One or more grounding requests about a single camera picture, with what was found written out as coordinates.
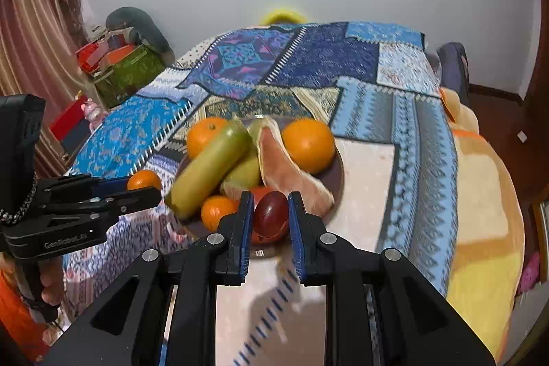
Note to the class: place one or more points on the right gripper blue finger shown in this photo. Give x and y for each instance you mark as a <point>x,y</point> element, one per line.
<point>86,186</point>

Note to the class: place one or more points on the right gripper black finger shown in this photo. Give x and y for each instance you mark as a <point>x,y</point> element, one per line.
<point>123,203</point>

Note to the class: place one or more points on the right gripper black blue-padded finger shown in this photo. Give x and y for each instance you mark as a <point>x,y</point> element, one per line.
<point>162,309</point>
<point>380,308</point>

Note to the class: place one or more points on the small tangerine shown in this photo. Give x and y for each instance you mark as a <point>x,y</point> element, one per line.
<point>144,179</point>
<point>214,208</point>

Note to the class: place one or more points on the green sugarcane piece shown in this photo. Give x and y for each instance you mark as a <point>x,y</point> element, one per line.
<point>205,172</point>

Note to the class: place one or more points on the green sugarcane piece cut end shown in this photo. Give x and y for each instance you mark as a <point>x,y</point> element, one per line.
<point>245,175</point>

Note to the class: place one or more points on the red tomato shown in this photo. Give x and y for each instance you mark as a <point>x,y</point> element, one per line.
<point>264,226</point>

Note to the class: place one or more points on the dark red grape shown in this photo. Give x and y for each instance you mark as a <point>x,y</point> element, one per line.
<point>276,203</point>

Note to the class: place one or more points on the peeled pomelo segment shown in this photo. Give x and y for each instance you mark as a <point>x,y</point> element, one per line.
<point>279,172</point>

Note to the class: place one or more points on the person's left hand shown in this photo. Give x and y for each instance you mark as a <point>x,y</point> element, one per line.
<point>51,277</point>

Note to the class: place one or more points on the red flat box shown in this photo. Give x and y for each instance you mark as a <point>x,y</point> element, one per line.
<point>71,129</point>

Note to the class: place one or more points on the pink toy figure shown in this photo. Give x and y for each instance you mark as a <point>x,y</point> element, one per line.
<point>94,114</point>

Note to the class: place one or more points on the yellow orange fleece blanket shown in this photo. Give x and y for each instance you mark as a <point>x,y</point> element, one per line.
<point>489,254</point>

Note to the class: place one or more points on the green cardboard box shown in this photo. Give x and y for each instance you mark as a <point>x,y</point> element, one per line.
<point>127,76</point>

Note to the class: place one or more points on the large orange left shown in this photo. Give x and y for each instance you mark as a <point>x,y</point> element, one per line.
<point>201,133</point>

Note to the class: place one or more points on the large orange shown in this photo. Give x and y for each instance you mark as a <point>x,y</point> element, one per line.
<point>310,144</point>
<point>201,133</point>

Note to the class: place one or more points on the red gift boxes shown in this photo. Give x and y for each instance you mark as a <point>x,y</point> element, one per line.
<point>101,54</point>

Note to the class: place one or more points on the grey green plush pillow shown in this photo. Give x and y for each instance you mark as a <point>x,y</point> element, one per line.
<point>143,30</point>

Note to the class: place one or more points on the dark purple round plate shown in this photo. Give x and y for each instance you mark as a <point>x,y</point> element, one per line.
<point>332,178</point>

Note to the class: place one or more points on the striped pink curtain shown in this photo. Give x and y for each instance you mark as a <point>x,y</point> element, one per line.
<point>39,41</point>

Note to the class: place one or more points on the large orange right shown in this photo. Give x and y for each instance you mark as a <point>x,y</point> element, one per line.
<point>310,144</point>

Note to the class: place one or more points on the blue patchwork bedspread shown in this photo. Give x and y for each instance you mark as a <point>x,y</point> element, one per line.
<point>370,83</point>

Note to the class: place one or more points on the yellow round object behind bed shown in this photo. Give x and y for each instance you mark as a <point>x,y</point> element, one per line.
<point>283,16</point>

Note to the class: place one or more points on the dark blue bag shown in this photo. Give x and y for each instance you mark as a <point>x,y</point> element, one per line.
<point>455,70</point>

